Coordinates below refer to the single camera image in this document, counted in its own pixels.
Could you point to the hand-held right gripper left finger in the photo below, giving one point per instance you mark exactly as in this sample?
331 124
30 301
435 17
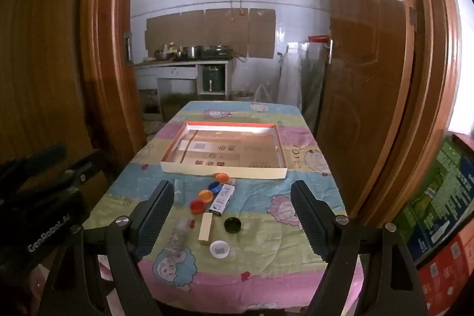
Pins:
155 223

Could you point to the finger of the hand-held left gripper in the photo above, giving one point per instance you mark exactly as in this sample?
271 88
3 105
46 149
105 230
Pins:
89 164
44 155

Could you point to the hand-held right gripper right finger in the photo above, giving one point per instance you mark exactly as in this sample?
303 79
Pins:
309 223

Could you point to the grey floral lighter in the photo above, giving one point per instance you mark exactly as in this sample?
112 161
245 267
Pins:
178 232

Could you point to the teal lighter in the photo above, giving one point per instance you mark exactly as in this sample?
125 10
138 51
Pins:
179 191

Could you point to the red bottle cap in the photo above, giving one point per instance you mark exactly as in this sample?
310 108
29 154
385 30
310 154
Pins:
197 206

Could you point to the gold lighter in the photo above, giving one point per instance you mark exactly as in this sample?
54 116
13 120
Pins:
205 227

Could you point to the orange bottle cap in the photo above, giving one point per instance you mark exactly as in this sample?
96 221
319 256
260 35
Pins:
221 177
206 195

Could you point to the shallow cardboard tray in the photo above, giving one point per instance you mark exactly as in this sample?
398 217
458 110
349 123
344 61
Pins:
192 168

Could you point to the white bottle cap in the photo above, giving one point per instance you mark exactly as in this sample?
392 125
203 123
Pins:
219 249

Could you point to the blue bottle cap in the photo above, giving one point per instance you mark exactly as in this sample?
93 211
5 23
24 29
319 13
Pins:
214 186

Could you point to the white printed lighter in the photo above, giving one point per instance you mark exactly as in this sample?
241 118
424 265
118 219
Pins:
222 201

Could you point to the black bottle cap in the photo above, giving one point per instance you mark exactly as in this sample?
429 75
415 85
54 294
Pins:
233 225

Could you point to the pastel cartoon printed blanket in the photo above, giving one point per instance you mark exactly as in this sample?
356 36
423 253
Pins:
255 264

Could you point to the white kitchen counter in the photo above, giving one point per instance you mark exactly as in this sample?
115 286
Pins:
170 73

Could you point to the metal lock plate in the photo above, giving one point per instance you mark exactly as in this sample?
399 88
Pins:
127 47

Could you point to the steel pan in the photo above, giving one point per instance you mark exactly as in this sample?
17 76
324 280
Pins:
163 55

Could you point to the green printed carton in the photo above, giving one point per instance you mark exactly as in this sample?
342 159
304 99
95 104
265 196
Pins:
440 197

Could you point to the brown wooden door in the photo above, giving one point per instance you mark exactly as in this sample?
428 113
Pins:
363 97

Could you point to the white plastic bag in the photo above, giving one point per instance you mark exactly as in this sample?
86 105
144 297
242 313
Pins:
262 92

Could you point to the round floor basin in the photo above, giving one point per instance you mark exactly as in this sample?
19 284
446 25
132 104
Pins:
242 96

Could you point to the clear plastic sheeting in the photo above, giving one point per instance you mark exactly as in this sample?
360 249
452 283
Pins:
300 79

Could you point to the red printed carton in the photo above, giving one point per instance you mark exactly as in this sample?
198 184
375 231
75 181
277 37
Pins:
448 275

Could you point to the green air fryer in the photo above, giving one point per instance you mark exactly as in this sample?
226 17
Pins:
213 77

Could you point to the steel cooking pot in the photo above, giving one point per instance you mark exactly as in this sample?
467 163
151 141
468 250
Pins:
193 51

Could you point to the red paper strip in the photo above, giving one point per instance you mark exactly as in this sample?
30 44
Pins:
318 38

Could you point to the wooden door frame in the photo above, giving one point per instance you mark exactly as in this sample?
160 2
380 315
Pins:
433 97

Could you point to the cardboard wall sheets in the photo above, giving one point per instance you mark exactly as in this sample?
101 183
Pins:
214 29

